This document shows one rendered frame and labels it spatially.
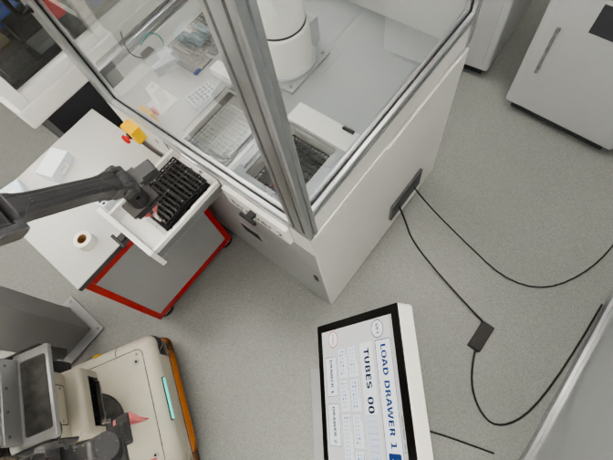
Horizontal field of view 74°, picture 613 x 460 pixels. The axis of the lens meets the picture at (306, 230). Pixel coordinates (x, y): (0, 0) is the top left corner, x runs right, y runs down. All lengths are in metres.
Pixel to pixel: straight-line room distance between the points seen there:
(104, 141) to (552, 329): 2.22
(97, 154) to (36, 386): 0.99
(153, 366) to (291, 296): 0.74
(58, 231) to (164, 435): 0.94
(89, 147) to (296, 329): 1.28
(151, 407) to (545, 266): 1.98
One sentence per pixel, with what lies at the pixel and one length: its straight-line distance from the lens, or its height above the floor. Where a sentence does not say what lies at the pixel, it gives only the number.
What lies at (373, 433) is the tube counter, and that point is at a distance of 0.99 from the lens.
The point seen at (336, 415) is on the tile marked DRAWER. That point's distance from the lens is 1.09.
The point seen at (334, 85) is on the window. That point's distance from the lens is 0.92.
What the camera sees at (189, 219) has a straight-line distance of 1.47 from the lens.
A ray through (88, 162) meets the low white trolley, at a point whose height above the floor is 0.76.
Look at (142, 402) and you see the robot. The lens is 2.05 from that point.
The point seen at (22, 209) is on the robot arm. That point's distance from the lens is 0.95.
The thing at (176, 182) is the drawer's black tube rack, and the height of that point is 0.90.
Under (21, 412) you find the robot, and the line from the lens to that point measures 1.38.
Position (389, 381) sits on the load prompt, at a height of 1.16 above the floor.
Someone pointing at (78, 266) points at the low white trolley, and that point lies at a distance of 1.76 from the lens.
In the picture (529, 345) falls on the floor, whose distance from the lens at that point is 2.26.
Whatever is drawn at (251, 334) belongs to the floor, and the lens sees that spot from 2.20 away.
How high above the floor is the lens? 2.10
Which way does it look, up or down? 66 degrees down
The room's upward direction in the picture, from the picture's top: 18 degrees counter-clockwise
